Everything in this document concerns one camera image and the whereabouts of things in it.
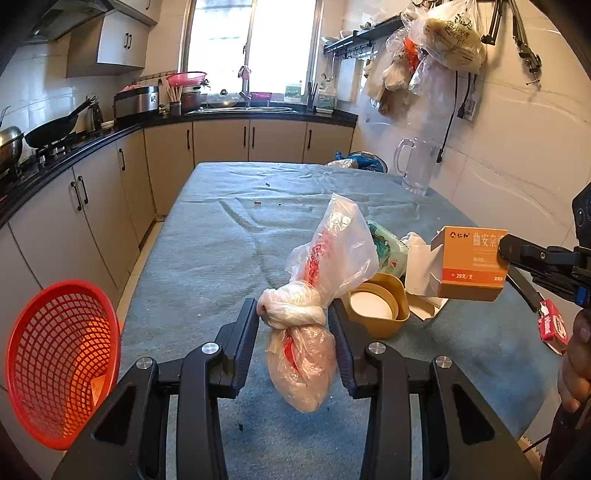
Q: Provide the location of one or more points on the clear glass pitcher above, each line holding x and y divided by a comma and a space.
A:
420, 166

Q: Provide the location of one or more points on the chopstick holder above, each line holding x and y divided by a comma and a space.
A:
174, 104

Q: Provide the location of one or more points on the pink plastic strainer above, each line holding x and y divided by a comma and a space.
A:
184, 79

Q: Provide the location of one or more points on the orange cardboard box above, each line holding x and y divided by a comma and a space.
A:
466, 277

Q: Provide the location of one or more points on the person's right hand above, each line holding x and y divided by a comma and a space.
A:
577, 369

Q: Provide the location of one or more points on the white opened paper carton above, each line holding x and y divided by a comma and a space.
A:
418, 277

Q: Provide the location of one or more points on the silver rice cooker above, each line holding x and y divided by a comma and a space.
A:
136, 104

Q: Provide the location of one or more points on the beige base cabinets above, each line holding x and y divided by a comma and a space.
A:
106, 203

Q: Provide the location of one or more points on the green white snack packet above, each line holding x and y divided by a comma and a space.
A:
392, 251

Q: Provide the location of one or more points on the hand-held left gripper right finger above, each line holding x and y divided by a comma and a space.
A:
340, 341

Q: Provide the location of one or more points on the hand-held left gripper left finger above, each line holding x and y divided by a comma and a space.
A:
248, 341

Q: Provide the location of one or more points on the gas stove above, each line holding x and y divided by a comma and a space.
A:
51, 154

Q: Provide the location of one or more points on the steel kettle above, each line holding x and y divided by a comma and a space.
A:
95, 117

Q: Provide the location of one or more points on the beige wall cabinets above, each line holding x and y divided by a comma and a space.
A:
115, 41

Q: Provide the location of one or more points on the black wok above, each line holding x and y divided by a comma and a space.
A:
51, 129

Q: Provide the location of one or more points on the black kitchen countertop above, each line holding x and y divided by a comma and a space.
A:
138, 125

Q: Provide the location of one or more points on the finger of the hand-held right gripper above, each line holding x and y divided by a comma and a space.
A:
524, 290
512, 251

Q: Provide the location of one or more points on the knotted clear plastic bag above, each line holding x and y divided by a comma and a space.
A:
300, 369

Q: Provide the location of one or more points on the small red box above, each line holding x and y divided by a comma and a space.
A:
554, 325

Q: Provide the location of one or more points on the tan food bag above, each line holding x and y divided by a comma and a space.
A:
341, 163

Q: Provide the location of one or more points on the kitchen faucet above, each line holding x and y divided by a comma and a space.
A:
244, 85

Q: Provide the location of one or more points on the pan with glass lid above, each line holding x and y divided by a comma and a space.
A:
221, 99

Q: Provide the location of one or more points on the kitchen window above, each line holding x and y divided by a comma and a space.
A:
277, 41

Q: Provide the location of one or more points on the blue plastic bag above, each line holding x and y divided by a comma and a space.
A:
367, 161

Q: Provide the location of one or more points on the white green container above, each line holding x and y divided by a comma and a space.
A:
326, 99

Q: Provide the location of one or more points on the hanging red print plastic bag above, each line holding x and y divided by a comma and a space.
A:
406, 64

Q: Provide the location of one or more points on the range hood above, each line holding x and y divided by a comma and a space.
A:
69, 18

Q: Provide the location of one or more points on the red plastic mesh basket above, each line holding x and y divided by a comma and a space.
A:
46, 350

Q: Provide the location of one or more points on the black wall rack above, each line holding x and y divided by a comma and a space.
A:
355, 37

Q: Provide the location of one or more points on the hanging bag with bread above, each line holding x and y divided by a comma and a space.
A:
455, 39

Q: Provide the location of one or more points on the steel pot with lid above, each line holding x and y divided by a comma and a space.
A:
10, 147

